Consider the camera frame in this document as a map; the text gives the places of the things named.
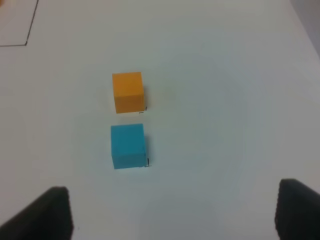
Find orange cube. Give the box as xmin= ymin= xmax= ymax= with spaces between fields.
xmin=112 ymin=72 xmax=146 ymax=114

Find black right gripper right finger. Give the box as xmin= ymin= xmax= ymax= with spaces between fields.
xmin=274 ymin=178 xmax=320 ymax=240

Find blue cube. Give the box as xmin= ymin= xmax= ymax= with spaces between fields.
xmin=110 ymin=123 xmax=148 ymax=170

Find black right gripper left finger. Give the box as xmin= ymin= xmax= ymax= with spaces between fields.
xmin=0 ymin=186 xmax=74 ymax=240

